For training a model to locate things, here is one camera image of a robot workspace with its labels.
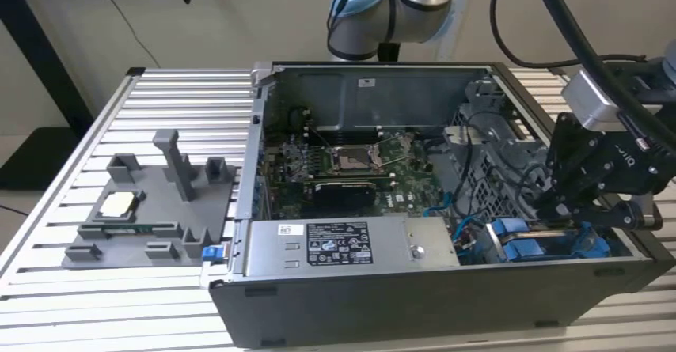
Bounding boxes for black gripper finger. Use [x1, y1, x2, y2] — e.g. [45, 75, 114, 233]
[532, 112, 608, 221]
[574, 191, 663, 230]

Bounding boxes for black disk wire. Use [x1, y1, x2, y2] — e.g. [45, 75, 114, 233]
[454, 108, 556, 226]

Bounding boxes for blue disk carrier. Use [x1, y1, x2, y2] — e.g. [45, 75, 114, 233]
[504, 240, 612, 261]

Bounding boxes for metal disk bay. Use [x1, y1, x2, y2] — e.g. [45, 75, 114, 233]
[484, 209, 618, 265]

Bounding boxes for grey perforated drive cage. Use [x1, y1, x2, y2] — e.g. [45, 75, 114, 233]
[441, 102, 551, 221]

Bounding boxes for metal socket cover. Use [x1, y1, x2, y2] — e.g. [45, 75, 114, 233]
[372, 133, 415, 166]

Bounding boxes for green motherboard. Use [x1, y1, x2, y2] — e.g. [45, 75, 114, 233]
[262, 128, 451, 221]

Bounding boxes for CPU socket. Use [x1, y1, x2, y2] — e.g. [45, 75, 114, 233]
[331, 145, 380, 173]

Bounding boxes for black graphics card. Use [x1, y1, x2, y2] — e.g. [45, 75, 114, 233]
[304, 180, 380, 214]

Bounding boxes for black PC case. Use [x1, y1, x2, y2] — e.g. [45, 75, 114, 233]
[209, 59, 676, 349]

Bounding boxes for silver power supply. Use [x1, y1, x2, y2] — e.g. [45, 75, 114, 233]
[244, 215, 460, 278]

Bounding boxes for blue case latch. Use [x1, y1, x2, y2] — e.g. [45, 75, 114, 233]
[202, 244, 225, 265]

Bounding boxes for grey parts rack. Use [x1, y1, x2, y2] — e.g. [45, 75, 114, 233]
[61, 129, 242, 270]

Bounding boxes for silver CPU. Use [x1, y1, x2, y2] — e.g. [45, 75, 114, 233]
[99, 191, 140, 218]

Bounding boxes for black stand with base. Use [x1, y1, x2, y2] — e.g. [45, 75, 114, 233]
[0, 0, 99, 191]

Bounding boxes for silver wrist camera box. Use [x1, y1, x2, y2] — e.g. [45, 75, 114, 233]
[560, 70, 621, 131]

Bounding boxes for blue disk wire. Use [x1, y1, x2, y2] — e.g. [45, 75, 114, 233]
[427, 204, 480, 244]

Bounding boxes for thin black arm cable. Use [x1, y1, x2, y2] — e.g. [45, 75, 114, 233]
[491, 0, 650, 68]

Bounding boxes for thin wire locking lever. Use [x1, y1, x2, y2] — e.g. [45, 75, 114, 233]
[311, 127, 336, 150]

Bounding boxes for thin black wall cable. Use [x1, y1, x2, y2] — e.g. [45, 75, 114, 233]
[90, 0, 164, 69]

